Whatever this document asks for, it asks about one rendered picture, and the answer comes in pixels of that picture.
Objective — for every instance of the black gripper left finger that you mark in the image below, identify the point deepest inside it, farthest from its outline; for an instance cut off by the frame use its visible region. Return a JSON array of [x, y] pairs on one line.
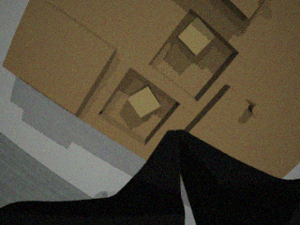
[[151, 197]]

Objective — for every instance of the olive-brown block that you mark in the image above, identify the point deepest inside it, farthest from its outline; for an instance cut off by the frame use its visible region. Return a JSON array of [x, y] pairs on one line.
[[195, 36], [143, 100]]

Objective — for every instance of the tan square puzzle board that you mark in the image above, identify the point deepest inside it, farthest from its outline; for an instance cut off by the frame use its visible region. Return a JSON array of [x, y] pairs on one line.
[[241, 93]]

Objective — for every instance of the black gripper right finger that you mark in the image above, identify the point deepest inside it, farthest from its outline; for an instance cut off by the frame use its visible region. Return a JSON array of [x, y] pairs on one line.
[[223, 191]]

